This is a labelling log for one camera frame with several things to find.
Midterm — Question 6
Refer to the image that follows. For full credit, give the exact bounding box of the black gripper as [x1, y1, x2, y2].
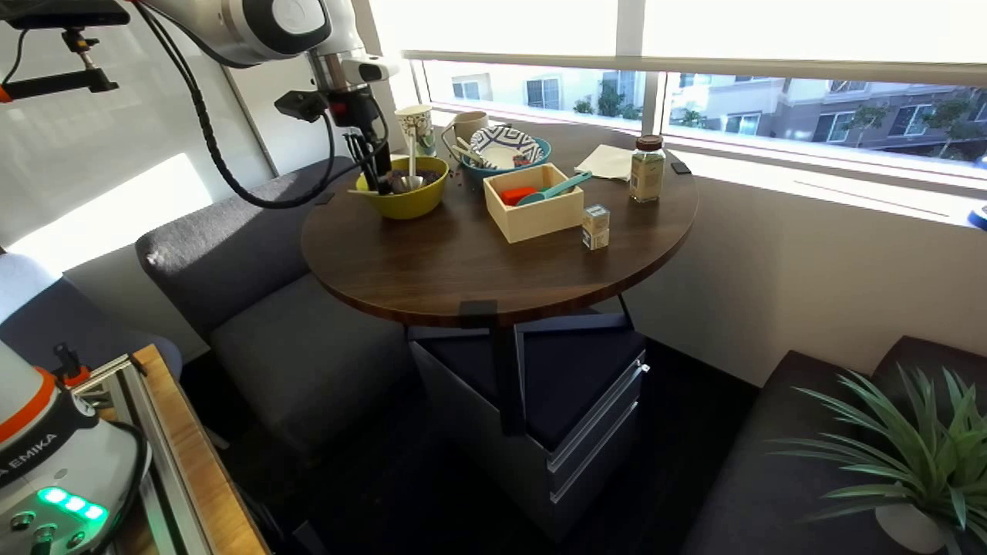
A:
[324, 81, 401, 198]

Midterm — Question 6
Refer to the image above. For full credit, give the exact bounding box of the colourful cereal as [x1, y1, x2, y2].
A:
[367, 166, 441, 198]

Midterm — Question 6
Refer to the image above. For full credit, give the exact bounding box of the yellow bowl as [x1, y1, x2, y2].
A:
[351, 152, 454, 223]

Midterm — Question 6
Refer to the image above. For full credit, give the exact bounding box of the blue bowl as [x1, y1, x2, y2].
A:
[441, 123, 556, 192]

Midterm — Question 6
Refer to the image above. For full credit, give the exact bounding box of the white patterned bowl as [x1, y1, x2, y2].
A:
[466, 121, 546, 172]

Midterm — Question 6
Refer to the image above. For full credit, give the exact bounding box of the white printed paper cup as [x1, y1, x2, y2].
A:
[390, 103, 441, 156]

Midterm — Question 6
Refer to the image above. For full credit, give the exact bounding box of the light wooden box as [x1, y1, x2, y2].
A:
[481, 160, 589, 248]

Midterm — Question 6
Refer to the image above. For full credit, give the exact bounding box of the teal plastic spoon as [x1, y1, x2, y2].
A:
[517, 170, 595, 207]

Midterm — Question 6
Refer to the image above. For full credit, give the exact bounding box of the dark grey upholstered bench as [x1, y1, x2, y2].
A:
[133, 152, 426, 466]
[681, 332, 987, 555]

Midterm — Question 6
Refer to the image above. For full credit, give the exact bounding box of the white paper sheet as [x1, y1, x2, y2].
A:
[570, 143, 641, 185]

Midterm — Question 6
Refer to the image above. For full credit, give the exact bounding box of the glass jar dark lid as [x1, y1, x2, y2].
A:
[627, 136, 669, 207]

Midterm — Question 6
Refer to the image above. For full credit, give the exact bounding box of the grey filing cabinet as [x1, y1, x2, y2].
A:
[407, 319, 655, 543]

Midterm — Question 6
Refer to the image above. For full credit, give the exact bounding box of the wooden robot cart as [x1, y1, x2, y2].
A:
[133, 341, 272, 555]

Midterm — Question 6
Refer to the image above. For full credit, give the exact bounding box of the green spiky plant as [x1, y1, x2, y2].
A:
[774, 363, 987, 549]

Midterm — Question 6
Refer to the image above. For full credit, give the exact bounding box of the white plant pot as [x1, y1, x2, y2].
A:
[873, 499, 952, 555]

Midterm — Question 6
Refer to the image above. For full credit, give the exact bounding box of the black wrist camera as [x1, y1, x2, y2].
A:
[272, 86, 334, 128]

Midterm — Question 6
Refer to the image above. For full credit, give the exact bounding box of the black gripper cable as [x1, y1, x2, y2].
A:
[129, 0, 348, 212]

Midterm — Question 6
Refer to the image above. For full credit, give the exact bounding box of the black table pedestal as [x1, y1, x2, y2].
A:
[487, 302, 534, 438]

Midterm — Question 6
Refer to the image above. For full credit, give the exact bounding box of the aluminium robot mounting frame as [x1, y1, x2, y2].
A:
[70, 352, 213, 555]

